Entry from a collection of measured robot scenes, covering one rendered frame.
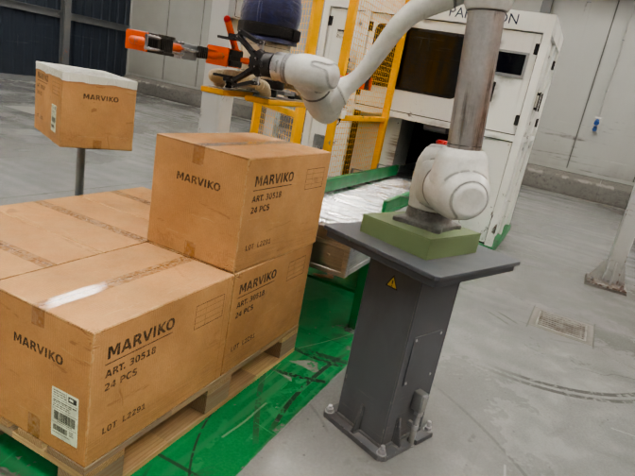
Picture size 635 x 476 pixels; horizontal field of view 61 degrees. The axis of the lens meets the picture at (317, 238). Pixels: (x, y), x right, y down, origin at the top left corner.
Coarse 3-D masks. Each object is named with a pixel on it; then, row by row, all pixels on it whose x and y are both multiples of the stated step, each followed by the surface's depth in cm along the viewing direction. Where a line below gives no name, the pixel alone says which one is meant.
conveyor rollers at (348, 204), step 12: (372, 180) 420; (384, 180) 426; (396, 180) 440; (408, 180) 446; (336, 192) 348; (348, 192) 354; (360, 192) 361; (372, 192) 374; (384, 192) 380; (396, 192) 386; (324, 204) 312; (336, 204) 318; (348, 204) 318; (360, 204) 324; (372, 204) 337; (324, 216) 283; (336, 216) 290; (348, 216) 289; (360, 216) 295
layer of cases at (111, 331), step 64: (128, 192) 259; (0, 256) 163; (64, 256) 172; (128, 256) 181; (0, 320) 146; (64, 320) 134; (128, 320) 140; (192, 320) 167; (256, 320) 207; (0, 384) 152; (64, 384) 139; (128, 384) 148; (192, 384) 178; (64, 448) 144
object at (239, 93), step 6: (228, 84) 197; (204, 90) 192; (210, 90) 191; (216, 90) 190; (222, 90) 189; (228, 90) 193; (234, 90) 197; (240, 90) 200; (246, 90) 206; (252, 90) 215; (240, 96) 199
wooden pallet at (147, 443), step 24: (288, 336) 240; (264, 360) 234; (216, 384) 193; (240, 384) 213; (192, 408) 193; (216, 408) 198; (0, 432) 167; (24, 432) 151; (144, 432) 161; (168, 432) 179; (48, 456) 147; (120, 456) 154; (144, 456) 167
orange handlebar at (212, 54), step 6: (132, 36) 141; (138, 36) 140; (132, 42) 141; (138, 42) 141; (144, 42) 141; (174, 48) 151; (180, 48) 153; (210, 54) 165; (216, 54) 168; (222, 54) 171; (246, 60) 183
